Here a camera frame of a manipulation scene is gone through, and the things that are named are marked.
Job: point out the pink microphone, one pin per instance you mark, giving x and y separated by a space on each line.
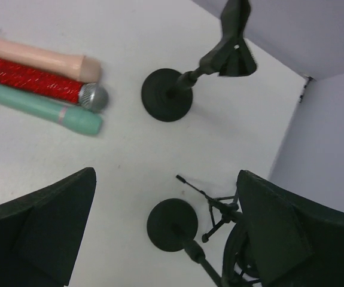
77 67

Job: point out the red glitter microphone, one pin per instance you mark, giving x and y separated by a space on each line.
90 96

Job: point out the black clip mic stand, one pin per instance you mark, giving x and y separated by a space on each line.
172 226
167 95

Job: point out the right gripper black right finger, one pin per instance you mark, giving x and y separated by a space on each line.
294 241

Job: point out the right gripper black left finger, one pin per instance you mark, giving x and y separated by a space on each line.
41 232

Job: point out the black shock mount tripod stand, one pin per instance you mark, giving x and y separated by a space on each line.
237 269

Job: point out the mint green microphone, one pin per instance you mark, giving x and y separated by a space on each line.
71 117

